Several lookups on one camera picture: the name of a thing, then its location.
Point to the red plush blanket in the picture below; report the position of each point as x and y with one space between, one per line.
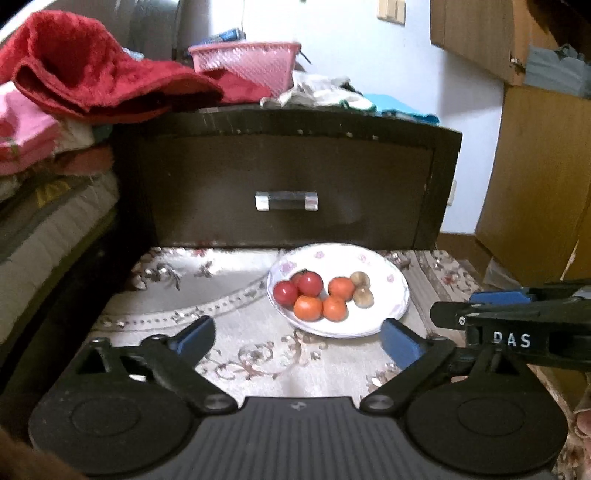
71 66

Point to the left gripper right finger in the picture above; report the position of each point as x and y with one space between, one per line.
419 359

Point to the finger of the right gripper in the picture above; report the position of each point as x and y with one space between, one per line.
519 296
456 315

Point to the teal folded cloth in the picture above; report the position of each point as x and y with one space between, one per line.
387 105

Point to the small orange mandarin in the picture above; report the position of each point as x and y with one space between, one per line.
342 287
334 309

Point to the beige wall socket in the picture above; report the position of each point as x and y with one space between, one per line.
392 11

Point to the brown wooden cupboard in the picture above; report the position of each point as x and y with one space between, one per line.
536 215

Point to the pink folded blanket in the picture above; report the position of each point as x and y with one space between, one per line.
28 135

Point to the red cherry tomato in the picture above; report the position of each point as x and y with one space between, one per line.
310 284
285 293

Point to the dark wooden drawer cabinet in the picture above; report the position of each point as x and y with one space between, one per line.
382 183

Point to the large orange mandarin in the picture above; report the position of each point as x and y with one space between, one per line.
308 308

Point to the white crumpled cloth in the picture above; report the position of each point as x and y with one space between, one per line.
318 91

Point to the clear acrylic drawer handle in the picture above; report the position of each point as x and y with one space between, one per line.
267 201

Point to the pink plastic basket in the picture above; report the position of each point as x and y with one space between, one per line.
269 64

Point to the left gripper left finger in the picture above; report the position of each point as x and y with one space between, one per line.
171 362

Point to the white floral ceramic plate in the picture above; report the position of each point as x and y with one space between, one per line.
330 260

